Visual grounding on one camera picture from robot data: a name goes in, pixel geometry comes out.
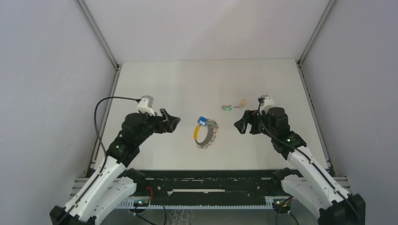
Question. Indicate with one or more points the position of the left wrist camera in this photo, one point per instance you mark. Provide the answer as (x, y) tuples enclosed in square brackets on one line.
[(145, 105)]

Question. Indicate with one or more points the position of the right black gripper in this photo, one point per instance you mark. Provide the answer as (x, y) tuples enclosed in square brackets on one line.
[(250, 117)]

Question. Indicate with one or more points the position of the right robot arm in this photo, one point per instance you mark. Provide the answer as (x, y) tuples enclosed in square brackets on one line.
[(321, 194)]

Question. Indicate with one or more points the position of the key with green tag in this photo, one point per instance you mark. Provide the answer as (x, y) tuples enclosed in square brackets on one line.
[(226, 107)]

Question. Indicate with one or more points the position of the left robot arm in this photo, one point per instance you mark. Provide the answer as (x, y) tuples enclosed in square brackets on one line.
[(113, 181)]

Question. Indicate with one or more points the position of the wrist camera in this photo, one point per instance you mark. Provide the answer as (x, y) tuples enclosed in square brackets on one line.
[(145, 105), (266, 102)]

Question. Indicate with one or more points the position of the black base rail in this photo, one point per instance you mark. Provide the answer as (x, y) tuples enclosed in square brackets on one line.
[(210, 188)]

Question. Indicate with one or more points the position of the blue key tag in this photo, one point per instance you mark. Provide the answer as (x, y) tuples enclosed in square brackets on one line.
[(203, 121)]

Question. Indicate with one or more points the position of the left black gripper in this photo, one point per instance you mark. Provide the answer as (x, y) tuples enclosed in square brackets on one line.
[(169, 124)]

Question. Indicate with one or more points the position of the key with yellow tag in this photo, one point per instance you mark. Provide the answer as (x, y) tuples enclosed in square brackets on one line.
[(241, 105)]

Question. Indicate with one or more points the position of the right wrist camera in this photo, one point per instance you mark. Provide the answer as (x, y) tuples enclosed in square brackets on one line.
[(266, 102)]

